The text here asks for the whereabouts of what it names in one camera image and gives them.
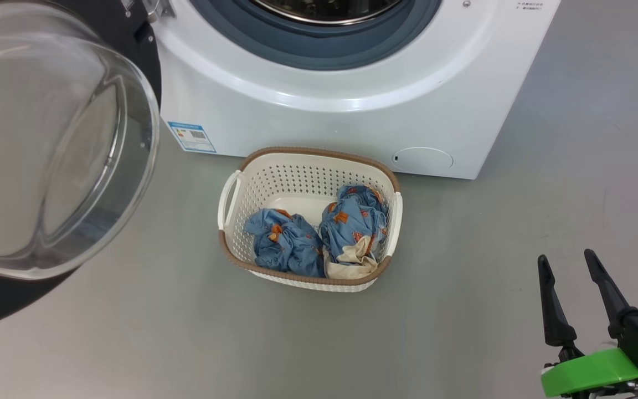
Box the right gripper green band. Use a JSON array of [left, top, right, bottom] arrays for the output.
[[537, 249, 638, 399]]

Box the black round glass washer door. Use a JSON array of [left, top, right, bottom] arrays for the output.
[[0, 0, 162, 329]]

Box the blue garment cream lining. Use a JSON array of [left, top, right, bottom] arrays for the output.
[[319, 185, 390, 279]]

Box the blue garment orange print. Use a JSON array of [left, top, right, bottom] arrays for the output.
[[243, 208, 326, 278]]

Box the white front-load washing machine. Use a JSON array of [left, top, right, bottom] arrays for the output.
[[150, 0, 562, 180]]

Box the stainless steel washing machine drum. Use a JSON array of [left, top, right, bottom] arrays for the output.
[[250, 0, 405, 27]]

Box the round drain filter cover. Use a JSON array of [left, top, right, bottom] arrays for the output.
[[392, 147, 454, 173]]

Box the blue energy label sticker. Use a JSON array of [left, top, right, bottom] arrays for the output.
[[167, 121, 217, 154]]

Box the cream perforated basket brown rim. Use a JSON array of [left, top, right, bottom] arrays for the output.
[[218, 146, 403, 293]]

